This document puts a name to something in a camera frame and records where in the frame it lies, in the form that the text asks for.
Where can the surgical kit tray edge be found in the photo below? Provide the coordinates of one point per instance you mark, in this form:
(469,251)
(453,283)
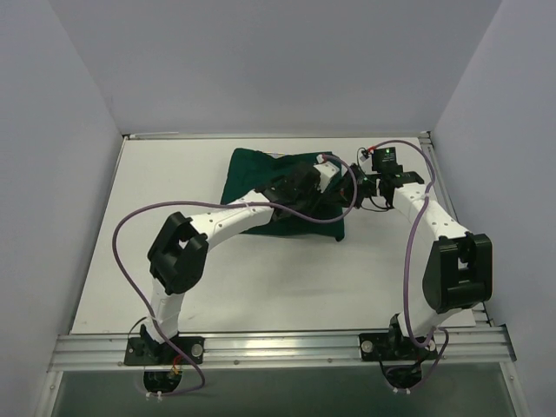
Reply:
(276,154)

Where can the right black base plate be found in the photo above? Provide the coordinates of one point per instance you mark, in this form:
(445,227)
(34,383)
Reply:
(380,346)

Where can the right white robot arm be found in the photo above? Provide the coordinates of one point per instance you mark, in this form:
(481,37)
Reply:
(408,194)

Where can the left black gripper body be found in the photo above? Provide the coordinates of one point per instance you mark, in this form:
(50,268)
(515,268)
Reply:
(324,196)

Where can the back aluminium rail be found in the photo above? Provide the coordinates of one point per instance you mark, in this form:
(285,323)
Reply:
(280,135)

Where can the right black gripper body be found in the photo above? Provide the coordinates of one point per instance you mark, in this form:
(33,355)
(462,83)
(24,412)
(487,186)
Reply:
(355,183)

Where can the dark green surgical cloth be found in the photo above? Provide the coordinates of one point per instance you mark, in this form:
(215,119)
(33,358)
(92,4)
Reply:
(249,169)

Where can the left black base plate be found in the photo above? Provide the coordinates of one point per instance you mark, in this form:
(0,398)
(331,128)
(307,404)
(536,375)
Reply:
(140,352)

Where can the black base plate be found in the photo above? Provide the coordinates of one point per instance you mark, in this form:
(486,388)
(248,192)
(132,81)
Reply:
(380,346)
(140,352)

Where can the front aluminium rail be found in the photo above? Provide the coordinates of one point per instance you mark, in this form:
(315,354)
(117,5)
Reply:
(105,352)

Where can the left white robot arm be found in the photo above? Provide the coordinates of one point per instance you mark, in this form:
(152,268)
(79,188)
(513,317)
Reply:
(178,255)

